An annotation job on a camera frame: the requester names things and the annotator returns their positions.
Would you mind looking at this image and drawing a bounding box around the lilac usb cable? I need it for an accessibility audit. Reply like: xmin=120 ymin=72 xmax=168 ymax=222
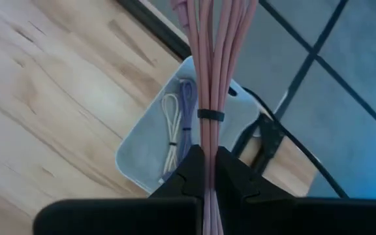
xmin=160 ymin=79 xmax=198 ymax=183

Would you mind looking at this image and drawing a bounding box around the white usb cable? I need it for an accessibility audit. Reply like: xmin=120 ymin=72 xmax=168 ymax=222
xmin=157 ymin=93 xmax=182 ymax=185

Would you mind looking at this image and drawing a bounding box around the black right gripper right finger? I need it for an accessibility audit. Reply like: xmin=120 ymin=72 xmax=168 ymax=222
xmin=215 ymin=146 xmax=376 ymax=235

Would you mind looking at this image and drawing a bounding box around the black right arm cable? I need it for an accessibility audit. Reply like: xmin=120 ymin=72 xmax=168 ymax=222
xmin=242 ymin=86 xmax=351 ymax=199

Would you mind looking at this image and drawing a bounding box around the white plastic bin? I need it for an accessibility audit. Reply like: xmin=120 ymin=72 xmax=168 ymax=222
xmin=115 ymin=55 xmax=262 ymax=196

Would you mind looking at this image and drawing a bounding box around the salmon pink usb cable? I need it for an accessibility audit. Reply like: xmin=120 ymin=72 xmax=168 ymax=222
xmin=170 ymin=0 xmax=259 ymax=235

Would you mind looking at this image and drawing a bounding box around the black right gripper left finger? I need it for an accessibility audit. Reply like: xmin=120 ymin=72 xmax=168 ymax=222
xmin=33 ymin=145 xmax=206 ymax=235

